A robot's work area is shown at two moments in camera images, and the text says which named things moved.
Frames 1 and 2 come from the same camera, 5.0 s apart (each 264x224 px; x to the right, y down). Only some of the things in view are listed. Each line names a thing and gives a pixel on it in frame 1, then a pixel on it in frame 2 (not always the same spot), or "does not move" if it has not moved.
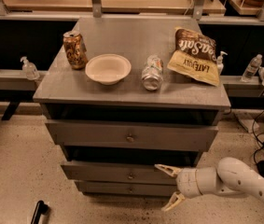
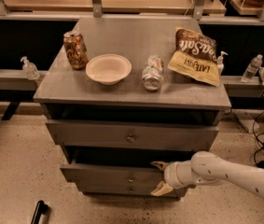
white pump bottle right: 220,60 does not move
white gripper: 186,182 -> 170,175
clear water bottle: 252,68 does not move
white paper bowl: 107,69 does not move
